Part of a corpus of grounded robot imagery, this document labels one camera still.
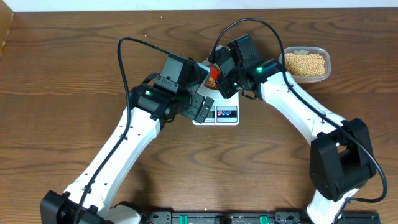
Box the red plastic scoop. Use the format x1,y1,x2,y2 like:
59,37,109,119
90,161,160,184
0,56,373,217
210,67,220,81

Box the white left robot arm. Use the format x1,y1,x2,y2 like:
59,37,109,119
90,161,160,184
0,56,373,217
40,73,184,224

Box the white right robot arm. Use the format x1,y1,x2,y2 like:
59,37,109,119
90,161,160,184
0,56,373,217
209,35,379,223

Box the grey plastic bowl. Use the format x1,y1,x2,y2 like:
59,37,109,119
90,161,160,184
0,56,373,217
202,60,221,90

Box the soybeans in bowl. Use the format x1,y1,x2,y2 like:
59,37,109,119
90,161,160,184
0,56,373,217
205,77,217,90

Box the white digital kitchen scale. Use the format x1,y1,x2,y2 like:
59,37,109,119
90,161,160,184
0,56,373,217
193,86,239,126

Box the clear plastic container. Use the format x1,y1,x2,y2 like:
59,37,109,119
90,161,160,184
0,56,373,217
284,46,331,84

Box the soybeans in container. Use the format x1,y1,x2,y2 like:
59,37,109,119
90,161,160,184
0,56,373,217
285,53,325,77

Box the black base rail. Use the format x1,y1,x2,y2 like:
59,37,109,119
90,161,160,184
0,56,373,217
140,211,311,224

